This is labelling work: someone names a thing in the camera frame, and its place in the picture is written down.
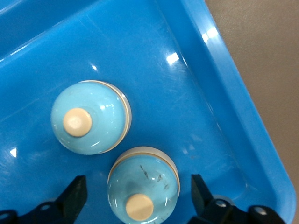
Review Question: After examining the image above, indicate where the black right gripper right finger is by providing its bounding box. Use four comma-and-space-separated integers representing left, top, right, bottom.
188, 174, 288, 224

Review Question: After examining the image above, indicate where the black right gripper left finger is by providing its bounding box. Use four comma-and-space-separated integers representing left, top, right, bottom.
0, 175, 87, 224

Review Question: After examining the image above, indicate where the light blue bell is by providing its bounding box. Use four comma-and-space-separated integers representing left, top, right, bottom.
107, 146, 180, 224
50, 80, 133, 156

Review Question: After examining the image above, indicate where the blue plastic tray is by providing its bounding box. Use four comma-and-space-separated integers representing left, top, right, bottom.
0, 0, 296, 224

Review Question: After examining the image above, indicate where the brown table cover mat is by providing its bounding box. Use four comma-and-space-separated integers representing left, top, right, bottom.
204, 0, 299, 224

